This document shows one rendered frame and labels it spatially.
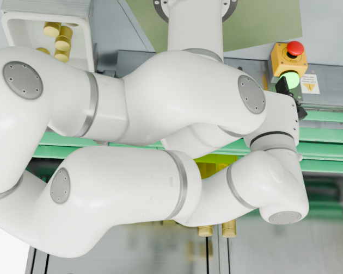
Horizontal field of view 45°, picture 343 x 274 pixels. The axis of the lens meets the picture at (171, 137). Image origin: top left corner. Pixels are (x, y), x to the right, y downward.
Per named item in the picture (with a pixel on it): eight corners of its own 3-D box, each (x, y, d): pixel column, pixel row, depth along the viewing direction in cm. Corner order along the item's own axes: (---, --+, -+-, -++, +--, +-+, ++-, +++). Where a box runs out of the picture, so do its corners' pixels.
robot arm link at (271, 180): (213, 209, 59) (263, 183, 53) (208, 148, 65) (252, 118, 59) (282, 232, 67) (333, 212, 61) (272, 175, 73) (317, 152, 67)
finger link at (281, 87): (304, 104, 76) (296, 78, 80) (288, 101, 76) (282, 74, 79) (294, 114, 79) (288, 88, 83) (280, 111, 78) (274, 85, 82)
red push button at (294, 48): (283, 61, 96) (289, 51, 93) (282, 48, 98) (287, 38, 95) (300, 62, 96) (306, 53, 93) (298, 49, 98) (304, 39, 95)
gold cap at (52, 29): (44, 10, 88) (41, 25, 86) (61, 11, 88) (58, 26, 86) (47, 22, 91) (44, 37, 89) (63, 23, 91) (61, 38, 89)
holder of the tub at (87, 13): (34, 66, 108) (29, 91, 104) (7, -19, 84) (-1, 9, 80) (100, 70, 109) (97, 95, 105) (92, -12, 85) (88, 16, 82)
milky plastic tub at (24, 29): (29, 54, 103) (22, 82, 99) (6, -18, 84) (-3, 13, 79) (99, 59, 104) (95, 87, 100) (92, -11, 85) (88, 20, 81)
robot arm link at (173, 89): (65, 85, 56) (129, 20, 45) (194, 113, 71) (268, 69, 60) (67, 150, 53) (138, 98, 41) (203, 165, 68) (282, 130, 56)
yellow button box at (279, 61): (267, 59, 104) (269, 83, 101) (276, 39, 98) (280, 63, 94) (293, 61, 105) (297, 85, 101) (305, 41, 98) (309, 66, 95)
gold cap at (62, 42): (55, 25, 92) (52, 40, 90) (71, 26, 92) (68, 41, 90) (58, 36, 95) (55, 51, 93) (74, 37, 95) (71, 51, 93)
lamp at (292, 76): (276, 80, 100) (277, 91, 98) (282, 69, 96) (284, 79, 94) (294, 81, 100) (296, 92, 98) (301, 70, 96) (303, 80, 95)
